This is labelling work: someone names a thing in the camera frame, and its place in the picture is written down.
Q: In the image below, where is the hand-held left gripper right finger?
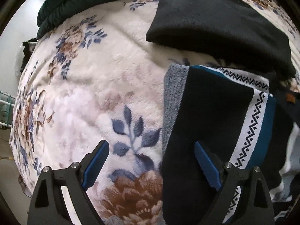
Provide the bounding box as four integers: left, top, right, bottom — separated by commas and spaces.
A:
194, 141, 275, 225

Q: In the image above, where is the black cloth with brown label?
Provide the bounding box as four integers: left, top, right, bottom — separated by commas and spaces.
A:
268, 71, 300, 127

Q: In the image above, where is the dark green quilted blanket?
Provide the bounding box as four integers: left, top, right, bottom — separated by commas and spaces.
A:
37, 0, 164, 39

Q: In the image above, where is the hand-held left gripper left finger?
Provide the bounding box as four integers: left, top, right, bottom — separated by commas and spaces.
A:
27, 140, 110, 225

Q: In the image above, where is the teal wire rack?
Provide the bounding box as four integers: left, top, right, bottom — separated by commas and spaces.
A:
0, 91, 17, 130

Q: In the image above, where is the black folded garment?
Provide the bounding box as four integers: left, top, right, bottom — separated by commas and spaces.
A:
146, 0, 296, 78

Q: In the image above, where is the floral fleece blanket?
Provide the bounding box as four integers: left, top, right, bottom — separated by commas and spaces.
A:
9, 0, 300, 225

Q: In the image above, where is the navy patterned knit sweater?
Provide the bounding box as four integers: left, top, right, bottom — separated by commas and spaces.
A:
162, 64, 300, 225

